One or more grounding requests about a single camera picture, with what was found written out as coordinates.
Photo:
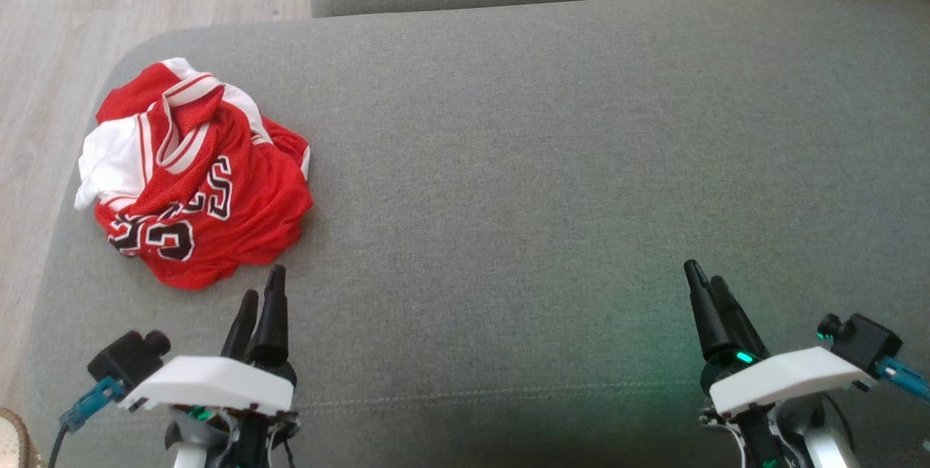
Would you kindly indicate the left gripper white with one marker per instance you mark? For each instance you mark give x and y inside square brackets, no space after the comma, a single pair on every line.
[211,384]

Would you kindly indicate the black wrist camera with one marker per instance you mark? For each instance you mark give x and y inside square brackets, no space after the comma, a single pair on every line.
[123,359]
[868,341]

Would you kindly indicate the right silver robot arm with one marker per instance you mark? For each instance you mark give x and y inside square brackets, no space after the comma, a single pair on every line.
[828,450]

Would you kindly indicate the red white basketball jersey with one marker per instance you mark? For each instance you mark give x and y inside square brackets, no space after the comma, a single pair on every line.
[247,199]

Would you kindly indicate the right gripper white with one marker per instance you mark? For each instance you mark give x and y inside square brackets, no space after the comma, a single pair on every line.
[792,377]

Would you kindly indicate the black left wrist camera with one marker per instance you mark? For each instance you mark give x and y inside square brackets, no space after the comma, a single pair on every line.
[123,359]

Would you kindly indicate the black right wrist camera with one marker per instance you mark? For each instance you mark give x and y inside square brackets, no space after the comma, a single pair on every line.
[868,341]

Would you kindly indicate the grey fabric sofa seat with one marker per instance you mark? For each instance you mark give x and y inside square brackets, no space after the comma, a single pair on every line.
[545,163]

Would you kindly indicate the beige rug brown edge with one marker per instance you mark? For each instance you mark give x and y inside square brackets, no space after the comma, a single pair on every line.
[13,442]

